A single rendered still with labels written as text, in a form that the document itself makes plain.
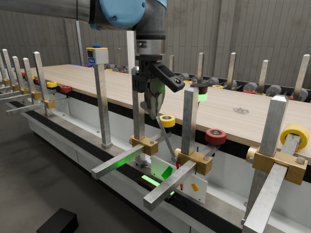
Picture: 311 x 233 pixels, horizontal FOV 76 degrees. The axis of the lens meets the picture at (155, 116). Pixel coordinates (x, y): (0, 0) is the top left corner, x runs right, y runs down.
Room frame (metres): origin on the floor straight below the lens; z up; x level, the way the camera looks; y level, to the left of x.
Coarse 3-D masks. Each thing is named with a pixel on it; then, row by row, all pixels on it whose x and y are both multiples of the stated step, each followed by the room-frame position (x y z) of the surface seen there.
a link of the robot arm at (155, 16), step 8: (152, 0) 0.60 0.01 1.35; (160, 0) 0.61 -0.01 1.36; (152, 8) 0.60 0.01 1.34; (160, 8) 0.61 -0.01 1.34; (144, 16) 0.59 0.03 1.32; (152, 16) 0.60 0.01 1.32; (160, 16) 0.61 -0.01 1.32; (144, 24) 0.60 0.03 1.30; (152, 24) 0.60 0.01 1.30; (160, 24) 0.61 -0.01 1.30; (136, 32) 0.63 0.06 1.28; (144, 32) 0.60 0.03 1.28; (152, 32) 0.60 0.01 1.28; (160, 32) 0.61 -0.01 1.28
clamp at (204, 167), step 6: (180, 150) 0.64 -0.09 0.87; (180, 156) 0.62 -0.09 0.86; (186, 156) 0.61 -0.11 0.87; (192, 156) 0.60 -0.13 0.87; (198, 156) 0.60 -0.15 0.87; (180, 162) 0.62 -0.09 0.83; (198, 162) 0.58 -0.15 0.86; (204, 162) 0.57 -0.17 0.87; (210, 162) 0.58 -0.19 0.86; (198, 168) 0.57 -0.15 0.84; (204, 168) 0.56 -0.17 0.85; (210, 168) 0.58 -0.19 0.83; (204, 174) 0.56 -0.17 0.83
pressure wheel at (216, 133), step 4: (208, 132) 0.72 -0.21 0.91; (212, 132) 0.73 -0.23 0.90; (216, 132) 0.71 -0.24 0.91; (220, 132) 0.73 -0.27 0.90; (224, 132) 0.72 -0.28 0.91; (208, 136) 0.70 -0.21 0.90; (212, 136) 0.69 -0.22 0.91; (216, 136) 0.69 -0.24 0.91; (220, 136) 0.69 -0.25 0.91; (224, 136) 0.69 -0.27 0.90; (208, 140) 0.70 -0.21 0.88; (212, 140) 0.69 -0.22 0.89; (216, 140) 0.68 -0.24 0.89; (220, 140) 0.68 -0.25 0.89; (224, 140) 0.69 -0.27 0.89; (216, 144) 0.68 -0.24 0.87; (220, 144) 0.68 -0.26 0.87; (212, 156) 0.71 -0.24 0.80
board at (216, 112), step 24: (24, 72) 2.27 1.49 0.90; (48, 72) 2.27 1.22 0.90; (72, 72) 2.27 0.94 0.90; (96, 96) 1.33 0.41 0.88; (120, 96) 1.28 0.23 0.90; (168, 96) 1.28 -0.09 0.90; (216, 96) 1.28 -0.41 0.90; (240, 96) 1.28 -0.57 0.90; (264, 96) 1.28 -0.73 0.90; (216, 120) 0.86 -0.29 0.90; (240, 120) 0.86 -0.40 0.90; (264, 120) 0.86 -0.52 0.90; (288, 120) 0.86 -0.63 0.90
